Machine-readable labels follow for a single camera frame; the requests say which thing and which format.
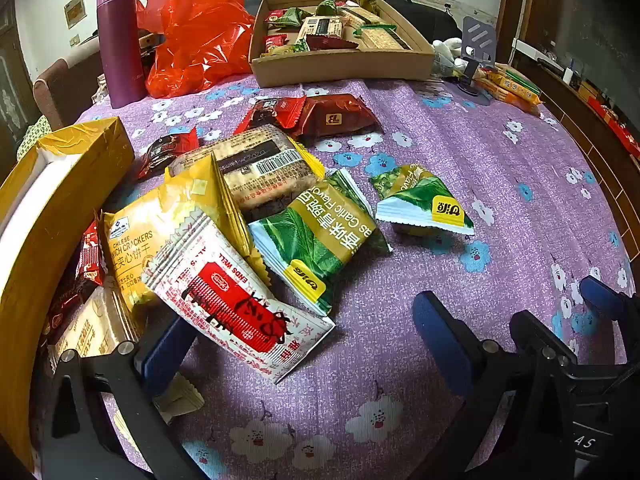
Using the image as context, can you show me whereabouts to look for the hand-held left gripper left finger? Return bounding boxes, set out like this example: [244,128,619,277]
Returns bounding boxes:
[40,317,211,480]

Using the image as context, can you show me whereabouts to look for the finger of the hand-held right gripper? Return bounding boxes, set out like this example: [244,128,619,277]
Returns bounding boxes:
[509,309,578,366]
[580,275,640,361]

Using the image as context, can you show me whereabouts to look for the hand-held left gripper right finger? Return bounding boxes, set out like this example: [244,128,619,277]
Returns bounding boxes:
[412,291,576,480]

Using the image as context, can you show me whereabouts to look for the white red snack packet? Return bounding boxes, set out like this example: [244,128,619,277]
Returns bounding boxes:
[141,210,336,385]

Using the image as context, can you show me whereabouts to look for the yellow cardboard box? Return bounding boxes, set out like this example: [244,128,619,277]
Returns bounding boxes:
[0,117,136,471]

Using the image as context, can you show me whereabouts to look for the clear cracker packet yellow ends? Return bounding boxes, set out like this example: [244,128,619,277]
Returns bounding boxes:
[167,125,326,211]

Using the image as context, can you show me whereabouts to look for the dark red snack packet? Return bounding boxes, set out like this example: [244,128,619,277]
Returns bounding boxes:
[287,94,383,141]

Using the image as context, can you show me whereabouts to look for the golden cracker packet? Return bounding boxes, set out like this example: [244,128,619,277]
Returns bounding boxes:
[50,285,146,361]

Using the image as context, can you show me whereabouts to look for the dark brown snack packet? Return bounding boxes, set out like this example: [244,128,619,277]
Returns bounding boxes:
[40,280,96,346]

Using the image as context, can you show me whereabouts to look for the yellow cheese cracker packet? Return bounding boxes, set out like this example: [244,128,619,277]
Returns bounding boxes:
[102,152,271,311]

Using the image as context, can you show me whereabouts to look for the wooden sideboard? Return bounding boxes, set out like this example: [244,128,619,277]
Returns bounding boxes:
[510,35,640,261]

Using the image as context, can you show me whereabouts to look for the red box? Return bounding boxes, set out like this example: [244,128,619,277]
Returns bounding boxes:
[587,95,640,158]

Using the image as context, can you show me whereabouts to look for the purple floral tablecloth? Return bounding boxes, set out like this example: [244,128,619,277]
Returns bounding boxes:
[30,72,633,480]

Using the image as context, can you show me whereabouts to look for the small red black snack packet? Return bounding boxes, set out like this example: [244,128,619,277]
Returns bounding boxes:
[235,96,306,133]
[136,127,200,181]

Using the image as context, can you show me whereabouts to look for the plain orange packet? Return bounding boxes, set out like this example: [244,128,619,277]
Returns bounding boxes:
[475,77,541,116]

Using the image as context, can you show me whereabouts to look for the orange packet green stripe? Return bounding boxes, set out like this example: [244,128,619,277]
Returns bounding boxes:
[487,67,543,103]

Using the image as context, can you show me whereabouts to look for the green patterned cloth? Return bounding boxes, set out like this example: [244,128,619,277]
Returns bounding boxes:
[22,115,53,161]

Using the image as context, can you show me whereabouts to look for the white power strip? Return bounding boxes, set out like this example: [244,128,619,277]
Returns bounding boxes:
[512,39,561,68]

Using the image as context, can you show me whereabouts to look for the grey phone stand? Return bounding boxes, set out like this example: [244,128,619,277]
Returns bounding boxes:
[457,16,498,106]

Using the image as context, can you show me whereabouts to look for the brown armchair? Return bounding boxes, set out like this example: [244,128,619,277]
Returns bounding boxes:
[32,50,106,131]

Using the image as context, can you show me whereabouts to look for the brown cardboard tray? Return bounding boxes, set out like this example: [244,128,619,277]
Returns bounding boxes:
[248,0,436,88]

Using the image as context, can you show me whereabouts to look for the cracker packet green ends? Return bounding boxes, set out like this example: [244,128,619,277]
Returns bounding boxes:
[352,25,413,51]

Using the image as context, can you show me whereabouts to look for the dark wooden cabinet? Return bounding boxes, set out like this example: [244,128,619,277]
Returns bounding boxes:
[0,0,37,161]

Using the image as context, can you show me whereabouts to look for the long dark red packet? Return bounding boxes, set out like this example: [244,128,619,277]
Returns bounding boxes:
[305,35,360,51]

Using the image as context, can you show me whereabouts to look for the black bag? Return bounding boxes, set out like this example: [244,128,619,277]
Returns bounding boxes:
[370,0,463,48]

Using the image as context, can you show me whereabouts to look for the purple thermos bottle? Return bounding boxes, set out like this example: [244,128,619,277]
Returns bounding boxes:
[96,0,147,109]

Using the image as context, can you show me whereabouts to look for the pale snack packet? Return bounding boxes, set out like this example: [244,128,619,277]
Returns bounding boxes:
[262,42,308,58]

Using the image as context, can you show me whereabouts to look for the red plastic bag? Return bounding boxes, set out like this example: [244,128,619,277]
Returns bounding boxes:
[136,0,257,100]

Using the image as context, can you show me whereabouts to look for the cracker packet dark stripe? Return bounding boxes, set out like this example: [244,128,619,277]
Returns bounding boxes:
[340,7,386,28]

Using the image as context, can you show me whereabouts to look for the cracker packet black label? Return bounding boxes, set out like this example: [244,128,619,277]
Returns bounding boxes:
[295,16,346,41]

